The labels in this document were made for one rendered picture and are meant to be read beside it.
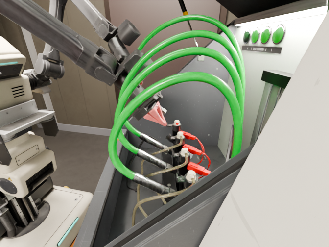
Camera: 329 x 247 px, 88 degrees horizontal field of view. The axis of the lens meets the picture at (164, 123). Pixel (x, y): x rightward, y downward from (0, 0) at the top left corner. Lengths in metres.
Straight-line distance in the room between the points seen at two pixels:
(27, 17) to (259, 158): 0.51
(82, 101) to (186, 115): 2.19
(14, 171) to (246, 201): 1.03
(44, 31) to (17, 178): 0.74
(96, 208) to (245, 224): 0.43
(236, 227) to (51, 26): 0.50
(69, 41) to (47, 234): 1.21
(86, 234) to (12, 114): 0.68
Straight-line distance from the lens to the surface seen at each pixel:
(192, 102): 0.87
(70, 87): 2.93
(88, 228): 0.52
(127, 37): 0.69
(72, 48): 0.50
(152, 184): 0.35
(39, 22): 0.51
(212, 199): 0.24
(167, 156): 0.64
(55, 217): 1.52
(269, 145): 0.18
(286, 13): 0.56
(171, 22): 0.58
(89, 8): 0.88
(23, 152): 1.10
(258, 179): 0.18
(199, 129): 0.94
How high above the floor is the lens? 1.36
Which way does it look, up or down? 26 degrees down
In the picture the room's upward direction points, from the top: straight up
